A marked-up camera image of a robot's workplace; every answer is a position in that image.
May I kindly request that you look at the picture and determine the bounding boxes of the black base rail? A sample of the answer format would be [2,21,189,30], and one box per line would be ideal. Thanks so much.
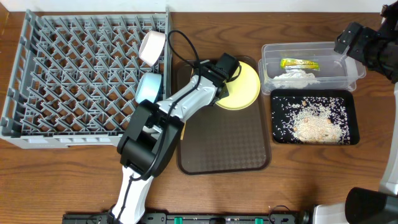
[62,212,313,224]

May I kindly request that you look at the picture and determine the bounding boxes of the black rectangular tray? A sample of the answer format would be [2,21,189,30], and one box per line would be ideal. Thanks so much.
[271,90,360,145]

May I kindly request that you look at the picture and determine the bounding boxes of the light blue bowl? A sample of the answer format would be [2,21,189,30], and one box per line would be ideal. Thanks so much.
[135,72,162,103]

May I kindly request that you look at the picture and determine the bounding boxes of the pink bowl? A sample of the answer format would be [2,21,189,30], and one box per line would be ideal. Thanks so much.
[139,30,166,67]

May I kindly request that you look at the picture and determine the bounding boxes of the dark brown serving tray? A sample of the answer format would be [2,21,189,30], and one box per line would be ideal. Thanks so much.
[177,56,271,175]

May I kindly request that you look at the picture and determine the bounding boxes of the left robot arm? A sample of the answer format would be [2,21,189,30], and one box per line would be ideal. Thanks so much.
[108,54,241,223]

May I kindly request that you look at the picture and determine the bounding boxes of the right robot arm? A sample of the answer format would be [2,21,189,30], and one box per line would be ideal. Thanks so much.
[301,2,397,223]

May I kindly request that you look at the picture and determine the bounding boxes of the clear plastic waste bin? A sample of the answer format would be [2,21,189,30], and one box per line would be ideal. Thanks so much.
[258,42,366,95]

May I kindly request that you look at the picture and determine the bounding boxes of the white paper napkin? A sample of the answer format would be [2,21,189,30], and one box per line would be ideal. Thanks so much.
[272,69,319,89]

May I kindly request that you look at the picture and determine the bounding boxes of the grey plastic dishwasher rack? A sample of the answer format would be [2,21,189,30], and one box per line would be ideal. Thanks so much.
[1,11,172,149]

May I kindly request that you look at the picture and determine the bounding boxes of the rice food scraps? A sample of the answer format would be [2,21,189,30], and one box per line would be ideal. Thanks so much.
[271,96,351,145]

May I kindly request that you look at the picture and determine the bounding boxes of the green snack wrapper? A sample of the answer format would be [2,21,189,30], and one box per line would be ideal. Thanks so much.
[280,58,320,71]

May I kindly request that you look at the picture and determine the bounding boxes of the yellow round plate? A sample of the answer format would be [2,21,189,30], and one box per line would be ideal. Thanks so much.
[216,61,261,110]

